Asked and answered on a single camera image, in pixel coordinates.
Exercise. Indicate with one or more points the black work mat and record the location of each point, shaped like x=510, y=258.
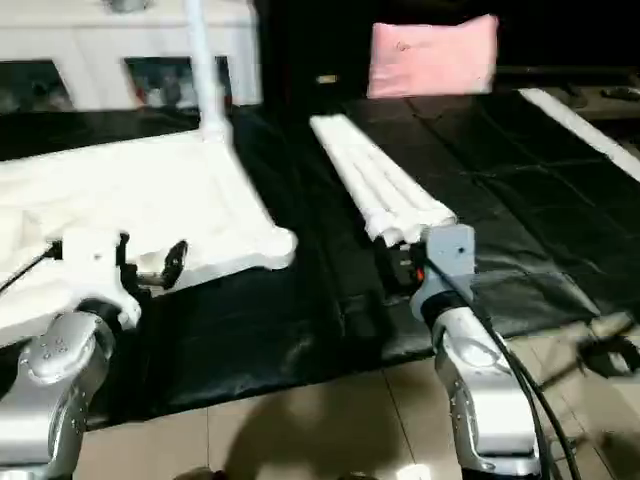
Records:
x=500, y=230

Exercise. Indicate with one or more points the dark ornament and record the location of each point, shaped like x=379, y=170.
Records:
x=128, y=4

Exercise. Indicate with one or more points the dark low tv bench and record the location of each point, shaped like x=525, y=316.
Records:
x=560, y=78

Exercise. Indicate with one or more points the pink pillow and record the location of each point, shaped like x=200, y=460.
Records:
x=432, y=55

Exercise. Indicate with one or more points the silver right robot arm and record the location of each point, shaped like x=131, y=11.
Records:
x=480, y=380

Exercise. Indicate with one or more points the black tripod stand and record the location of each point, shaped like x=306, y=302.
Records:
x=610, y=352

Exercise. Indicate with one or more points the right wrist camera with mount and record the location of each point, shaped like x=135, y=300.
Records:
x=448, y=255

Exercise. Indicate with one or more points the black furniture with yellow label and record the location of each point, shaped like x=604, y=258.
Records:
x=310, y=45

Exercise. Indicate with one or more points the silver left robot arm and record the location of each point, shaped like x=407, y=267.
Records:
x=55, y=380

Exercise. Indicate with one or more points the white cabinet with glass doors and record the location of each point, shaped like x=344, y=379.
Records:
x=100, y=50

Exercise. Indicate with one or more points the white plastic table leg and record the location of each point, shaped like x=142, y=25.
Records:
x=380, y=180
x=355, y=185
x=405, y=175
x=208, y=70

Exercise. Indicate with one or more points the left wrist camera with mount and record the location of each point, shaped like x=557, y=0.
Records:
x=92, y=262

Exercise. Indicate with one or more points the white plastic table top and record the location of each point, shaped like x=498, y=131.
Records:
x=130, y=200

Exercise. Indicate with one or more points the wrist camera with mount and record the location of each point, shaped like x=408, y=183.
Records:
x=92, y=262
x=448, y=255

